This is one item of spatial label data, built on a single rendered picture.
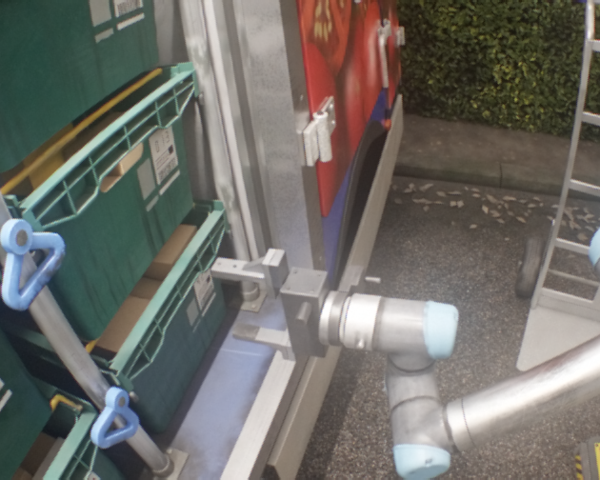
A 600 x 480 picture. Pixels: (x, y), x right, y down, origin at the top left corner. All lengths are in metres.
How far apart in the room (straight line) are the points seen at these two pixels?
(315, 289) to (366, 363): 1.10
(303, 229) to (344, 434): 0.84
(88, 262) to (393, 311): 0.39
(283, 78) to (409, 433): 0.54
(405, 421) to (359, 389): 1.00
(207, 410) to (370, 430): 0.78
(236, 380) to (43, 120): 0.60
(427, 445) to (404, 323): 0.17
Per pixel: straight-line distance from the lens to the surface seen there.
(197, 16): 0.75
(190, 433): 0.86
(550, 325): 1.91
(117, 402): 0.61
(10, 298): 0.46
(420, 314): 0.61
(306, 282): 0.62
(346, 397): 1.61
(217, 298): 0.94
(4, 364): 0.53
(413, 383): 0.66
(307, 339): 0.67
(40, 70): 0.54
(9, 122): 0.51
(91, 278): 0.61
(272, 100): 0.75
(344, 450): 1.51
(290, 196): 0.83
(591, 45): 1.42
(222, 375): 0.91
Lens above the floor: 1.36
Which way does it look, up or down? 38 degrees down
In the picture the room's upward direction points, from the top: 8 degrees counter-clockwise
